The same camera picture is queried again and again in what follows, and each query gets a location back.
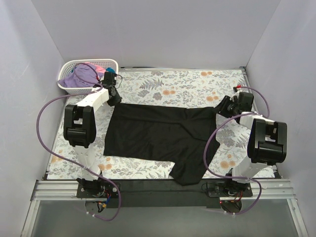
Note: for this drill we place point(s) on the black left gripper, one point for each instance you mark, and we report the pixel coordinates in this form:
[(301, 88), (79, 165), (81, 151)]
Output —
[(114, 98)]

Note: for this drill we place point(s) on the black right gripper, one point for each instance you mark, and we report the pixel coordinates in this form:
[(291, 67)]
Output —
[(222, 107)]

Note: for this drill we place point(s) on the black t shirt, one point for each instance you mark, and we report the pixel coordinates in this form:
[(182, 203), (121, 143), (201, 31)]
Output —
[(158, 133)]

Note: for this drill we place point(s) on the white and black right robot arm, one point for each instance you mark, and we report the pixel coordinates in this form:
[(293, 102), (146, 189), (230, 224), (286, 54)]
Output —
[(267, 145)]

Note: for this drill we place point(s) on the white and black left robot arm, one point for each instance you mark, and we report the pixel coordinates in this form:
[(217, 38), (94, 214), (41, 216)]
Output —
[(80, 131)]

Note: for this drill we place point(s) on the blue garment in basket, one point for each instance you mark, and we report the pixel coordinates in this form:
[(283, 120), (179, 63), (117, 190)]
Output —
[(109, 69)]

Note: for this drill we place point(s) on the pink garment in basket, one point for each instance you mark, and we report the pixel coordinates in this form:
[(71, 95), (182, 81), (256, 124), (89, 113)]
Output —
[(97, 68)]

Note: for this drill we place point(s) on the purple t shirt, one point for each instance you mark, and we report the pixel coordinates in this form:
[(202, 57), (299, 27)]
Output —
[(82, 76)]

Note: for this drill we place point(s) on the white plastic laundry basket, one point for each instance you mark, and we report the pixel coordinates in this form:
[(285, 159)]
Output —
[(105, 63)]

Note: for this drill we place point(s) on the floral patterned table mat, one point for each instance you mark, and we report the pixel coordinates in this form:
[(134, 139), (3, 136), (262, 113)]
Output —
[(185, 89)]

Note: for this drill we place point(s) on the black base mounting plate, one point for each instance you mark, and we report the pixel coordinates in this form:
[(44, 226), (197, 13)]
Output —
[(159, 193)]

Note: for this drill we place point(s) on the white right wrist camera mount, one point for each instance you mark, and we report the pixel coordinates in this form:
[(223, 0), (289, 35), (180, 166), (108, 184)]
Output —
[(236, 92)]

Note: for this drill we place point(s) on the aluminium frame rail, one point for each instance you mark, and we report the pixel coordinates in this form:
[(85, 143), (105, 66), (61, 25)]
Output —
[(55, 190)]

